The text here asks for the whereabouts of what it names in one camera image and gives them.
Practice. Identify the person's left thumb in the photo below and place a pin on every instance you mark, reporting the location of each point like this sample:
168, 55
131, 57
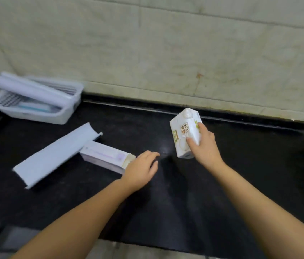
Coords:
154, 167

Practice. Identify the person's right forearm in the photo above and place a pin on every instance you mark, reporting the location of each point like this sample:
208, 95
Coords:
262, 213

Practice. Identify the white paper roll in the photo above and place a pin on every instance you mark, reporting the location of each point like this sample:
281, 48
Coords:
30, 90

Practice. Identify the person's right hand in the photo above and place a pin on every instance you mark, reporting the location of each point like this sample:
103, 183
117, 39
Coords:
207, 151

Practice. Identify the white drink carton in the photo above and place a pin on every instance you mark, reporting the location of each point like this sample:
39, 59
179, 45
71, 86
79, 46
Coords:
183, 129

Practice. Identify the person's right thumb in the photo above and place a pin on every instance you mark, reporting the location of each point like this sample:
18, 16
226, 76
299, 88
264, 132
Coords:
191, 144

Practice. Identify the metal grid grater blade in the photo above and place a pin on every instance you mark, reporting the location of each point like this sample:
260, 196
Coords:
8, 99

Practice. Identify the white plastic tray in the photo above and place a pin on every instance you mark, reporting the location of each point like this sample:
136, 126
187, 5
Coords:
46, 115

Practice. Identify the person's left hand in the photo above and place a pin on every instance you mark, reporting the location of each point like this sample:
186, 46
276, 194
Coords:
138, 171

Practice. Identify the light blue plastic tool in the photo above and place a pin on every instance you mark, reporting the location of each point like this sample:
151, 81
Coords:
37, 107

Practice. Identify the white cardboard box sleeve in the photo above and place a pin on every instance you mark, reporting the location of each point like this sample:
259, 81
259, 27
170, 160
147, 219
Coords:
54, 155

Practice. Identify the metal striped slicer blade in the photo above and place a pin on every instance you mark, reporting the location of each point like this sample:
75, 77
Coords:
60, 88

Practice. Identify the person's left forearm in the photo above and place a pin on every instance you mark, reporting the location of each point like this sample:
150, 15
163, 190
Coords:
79, 226

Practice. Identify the long white cardboard box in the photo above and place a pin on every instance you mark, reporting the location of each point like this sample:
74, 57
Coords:
103, 156

